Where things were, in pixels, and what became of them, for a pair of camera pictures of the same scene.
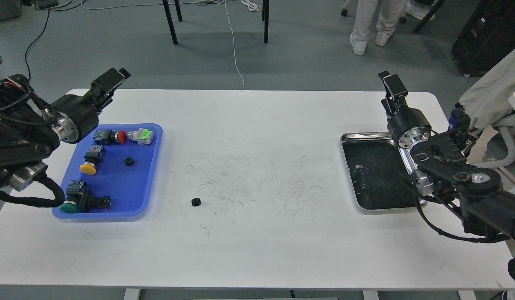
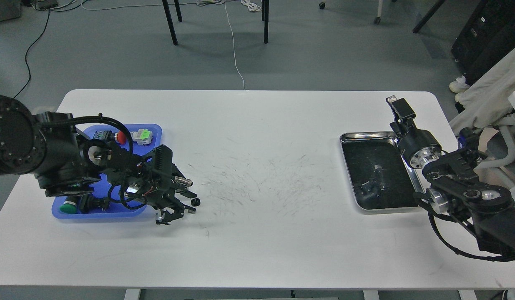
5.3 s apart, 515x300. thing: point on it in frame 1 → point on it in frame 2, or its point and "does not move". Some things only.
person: (388, 12) → (459, 86)
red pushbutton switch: (108, 137) does not move
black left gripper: (78, 119) → (159, 187)
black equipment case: (496, 28) does not move
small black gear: (196, 201) does not move
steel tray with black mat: (380, 176) does not move
